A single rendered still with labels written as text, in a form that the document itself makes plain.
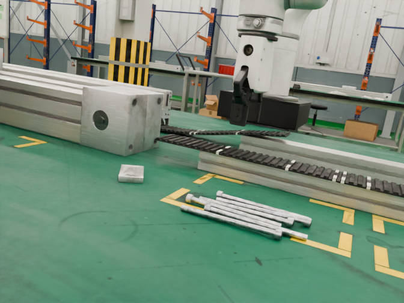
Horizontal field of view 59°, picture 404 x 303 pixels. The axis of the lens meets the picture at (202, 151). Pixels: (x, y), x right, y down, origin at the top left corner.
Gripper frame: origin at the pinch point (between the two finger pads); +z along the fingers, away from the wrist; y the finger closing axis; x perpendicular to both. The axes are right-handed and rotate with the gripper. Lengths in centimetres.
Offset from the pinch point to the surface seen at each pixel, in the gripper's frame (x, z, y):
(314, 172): -16.7, 3.0, -20.1
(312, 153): -14.0, 4.0, -2.0
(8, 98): 36.4, 1.2, -24.1
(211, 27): 329, -92, 709
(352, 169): -21.2, 5.4, -2.0
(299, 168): -14.6, 2.9, -19.8
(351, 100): -1, 11, 449
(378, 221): -25.1, 6.2, -23.3
